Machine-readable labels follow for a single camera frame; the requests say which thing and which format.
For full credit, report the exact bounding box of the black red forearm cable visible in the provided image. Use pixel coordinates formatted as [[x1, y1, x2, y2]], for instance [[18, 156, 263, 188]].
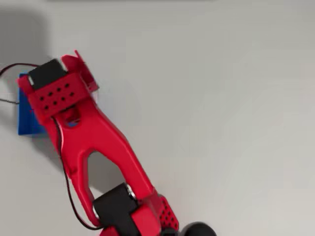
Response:
[[52, 117, 100, 231]]

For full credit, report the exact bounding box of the black round knob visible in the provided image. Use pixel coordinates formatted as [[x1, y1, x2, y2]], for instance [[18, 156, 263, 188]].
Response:
[[181, 221, 218, 236]]

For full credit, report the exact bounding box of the red perforated robot base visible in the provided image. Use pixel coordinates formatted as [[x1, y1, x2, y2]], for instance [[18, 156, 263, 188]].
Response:
[[157, 195, 181, 232]]

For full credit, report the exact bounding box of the blue plastic bin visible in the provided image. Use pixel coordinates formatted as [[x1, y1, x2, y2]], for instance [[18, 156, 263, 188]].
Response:
[[17, 70, 79, 137]]

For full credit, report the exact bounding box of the black red wrist cable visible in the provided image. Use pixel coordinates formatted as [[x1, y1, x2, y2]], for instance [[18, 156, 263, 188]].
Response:
[[0, 62, 41, 105]]

